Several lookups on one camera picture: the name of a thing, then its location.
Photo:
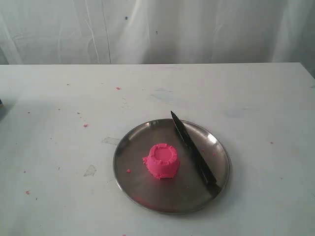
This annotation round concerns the pink dough lump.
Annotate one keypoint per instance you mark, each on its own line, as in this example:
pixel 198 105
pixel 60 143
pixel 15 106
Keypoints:
pixel 162 161

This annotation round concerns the black serrated knife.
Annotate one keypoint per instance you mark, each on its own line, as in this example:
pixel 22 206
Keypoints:
pixel 200 164

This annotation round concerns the round stainless steel plate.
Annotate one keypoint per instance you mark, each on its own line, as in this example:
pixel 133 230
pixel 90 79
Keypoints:
pixel 183 193

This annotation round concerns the white backdrop curtain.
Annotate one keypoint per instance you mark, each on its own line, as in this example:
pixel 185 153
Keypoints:
pixel 156 31

